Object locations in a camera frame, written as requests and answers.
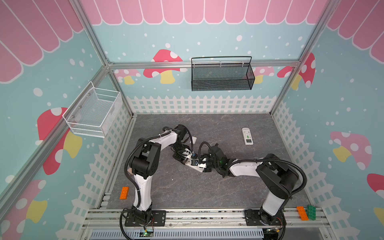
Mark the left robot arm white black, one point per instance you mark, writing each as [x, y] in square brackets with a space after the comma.
[143, 162]

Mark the orange toy brick left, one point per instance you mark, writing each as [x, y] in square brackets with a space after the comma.
[124, 193]

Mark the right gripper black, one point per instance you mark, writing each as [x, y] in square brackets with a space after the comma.
[208, 163]

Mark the white remote control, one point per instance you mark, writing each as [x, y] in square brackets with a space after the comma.
[248, 140]
[188, 164]

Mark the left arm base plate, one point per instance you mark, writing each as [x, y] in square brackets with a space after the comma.
[138, 218]

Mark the orange toy brick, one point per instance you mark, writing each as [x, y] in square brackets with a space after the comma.
[302, 213]
[124, 193]

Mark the black mesh wall basket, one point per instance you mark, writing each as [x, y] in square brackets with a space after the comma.
[228, 73]

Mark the white wire wall basket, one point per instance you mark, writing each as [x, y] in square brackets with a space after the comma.
[93, 112]

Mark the green toy brick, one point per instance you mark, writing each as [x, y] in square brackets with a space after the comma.
[311, 212]

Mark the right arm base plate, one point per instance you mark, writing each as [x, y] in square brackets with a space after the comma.
[261, 218]

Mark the orange toy brick right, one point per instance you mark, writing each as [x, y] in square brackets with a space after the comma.
[302, 213]

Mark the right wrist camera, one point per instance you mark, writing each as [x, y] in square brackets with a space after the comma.
[199, 163]

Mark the aluminium front rail frame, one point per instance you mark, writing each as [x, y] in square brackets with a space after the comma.
[205, 224]

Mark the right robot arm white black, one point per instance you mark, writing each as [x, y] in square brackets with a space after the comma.
[282, 178]

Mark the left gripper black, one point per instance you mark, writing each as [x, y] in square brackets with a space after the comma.
[179, 157]

